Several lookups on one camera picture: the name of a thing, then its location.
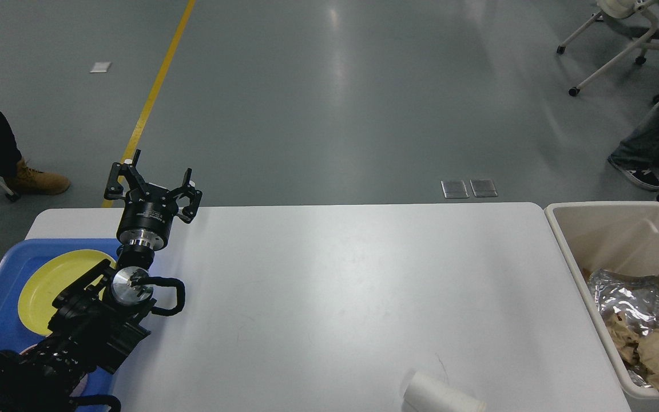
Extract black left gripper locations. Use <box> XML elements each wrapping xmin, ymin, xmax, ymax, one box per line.
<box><xmin>104</xmin><ymin>150</ymin><xmax>203</xmax><ymax>251</ymax></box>

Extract beige plastic bin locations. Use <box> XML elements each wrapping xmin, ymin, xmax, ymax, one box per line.
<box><xmin>544</xmin><ymin>201</ymin><xmax>659</xmax><ymax>411</ymax></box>

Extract office chair base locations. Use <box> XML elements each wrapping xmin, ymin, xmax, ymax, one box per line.
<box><xmin>556</xmin><ymin>1</ymin><xmax>659</xmax><ymax>105</ymax></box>

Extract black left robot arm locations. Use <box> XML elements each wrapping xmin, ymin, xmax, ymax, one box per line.
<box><xmin>0</xmin><ymin>150</ymin><xmax>203</xmax><ymax>411</ymax></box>

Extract foil sheet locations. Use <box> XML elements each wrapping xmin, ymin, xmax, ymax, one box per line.
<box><xmin>586</xmin><ymin>269</ymin><xmax>659</xmax><ymax>336</ymax></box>

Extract white floor marker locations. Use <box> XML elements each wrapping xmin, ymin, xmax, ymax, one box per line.
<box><xmin>89</xmin><ymin>62</ymin><xmax>112</xmax><ymax>74</ymax></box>

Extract yellow plate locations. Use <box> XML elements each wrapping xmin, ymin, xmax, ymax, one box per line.
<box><xmin>17</xmin><ymin>249</ymin><xmax>116</xmax><ymax>336</ymax></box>

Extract metal floor socket plates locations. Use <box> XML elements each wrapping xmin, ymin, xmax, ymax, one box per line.
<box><xmin>440</xmin><ymin>179</ymin><xmax>498</xmax><ymax>199</ymax></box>

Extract white paper cup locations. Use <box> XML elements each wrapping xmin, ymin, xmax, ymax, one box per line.
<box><xmin>403</xmin><ymin>372</ymin><xmax>487</xmax><ymax>411</ymax></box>

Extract blue plastic tray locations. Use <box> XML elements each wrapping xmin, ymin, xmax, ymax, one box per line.
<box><xmin>0</xmin><ymin>239</ymin><xmax>138</xmax><ymax>411</ymax></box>

